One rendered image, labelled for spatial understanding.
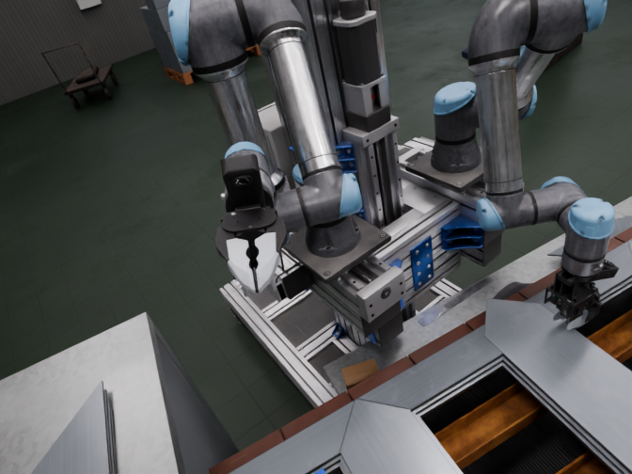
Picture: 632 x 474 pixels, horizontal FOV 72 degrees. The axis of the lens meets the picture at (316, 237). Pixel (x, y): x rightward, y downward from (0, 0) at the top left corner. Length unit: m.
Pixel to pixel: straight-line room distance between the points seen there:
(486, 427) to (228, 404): 1.34
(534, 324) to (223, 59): 0.94
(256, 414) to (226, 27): 1.70
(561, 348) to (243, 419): 1.45
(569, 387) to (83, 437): 1.00
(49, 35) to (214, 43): 9.35
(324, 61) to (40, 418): 1.04
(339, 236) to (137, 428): 0.61
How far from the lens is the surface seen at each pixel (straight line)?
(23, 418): 1.18
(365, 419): 1.07
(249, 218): 0.58
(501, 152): 0.98
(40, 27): 10.19
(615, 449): 1.08
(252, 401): 2.21
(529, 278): 1.56
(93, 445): 0.99
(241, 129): 0.96
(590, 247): 1.00
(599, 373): 1.17
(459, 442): 1.22
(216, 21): 0.89
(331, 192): 0.77
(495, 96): 0.97
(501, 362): 1.16
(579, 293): 1.11
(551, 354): 1.17
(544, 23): 0.99
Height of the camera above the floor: 1.77
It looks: 37 degrees down
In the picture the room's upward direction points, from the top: 15 degrees counter-clockwise
